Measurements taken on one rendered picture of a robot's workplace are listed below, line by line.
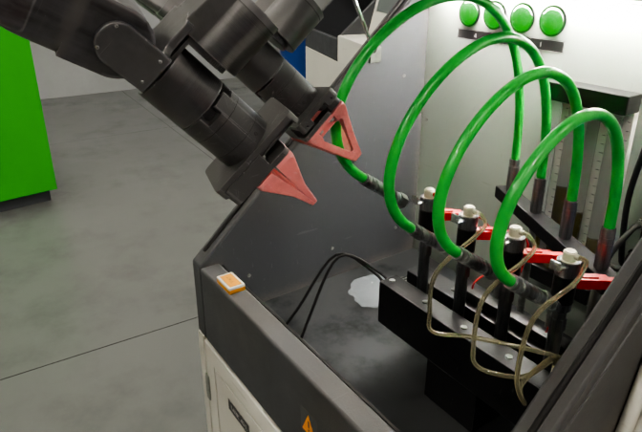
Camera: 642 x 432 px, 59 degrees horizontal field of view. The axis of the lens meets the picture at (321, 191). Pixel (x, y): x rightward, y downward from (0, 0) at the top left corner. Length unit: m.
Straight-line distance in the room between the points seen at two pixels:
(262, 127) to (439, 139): 0.76
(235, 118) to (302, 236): 0.68
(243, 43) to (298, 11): 0.21
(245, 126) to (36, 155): 3.50
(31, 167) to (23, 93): 0.47
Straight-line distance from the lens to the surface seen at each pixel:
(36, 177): 4.04
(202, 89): 0.51
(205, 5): 0.50
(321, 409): 0.81
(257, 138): 0.53
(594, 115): 0.69
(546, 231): 0.92
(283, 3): 0.71
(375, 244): 1.31
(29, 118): 3.93
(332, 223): 1.21
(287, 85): 0.70
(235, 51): 0.51
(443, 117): 1.24
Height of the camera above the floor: 1.48
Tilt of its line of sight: 22 degrees down
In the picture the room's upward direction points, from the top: straight up
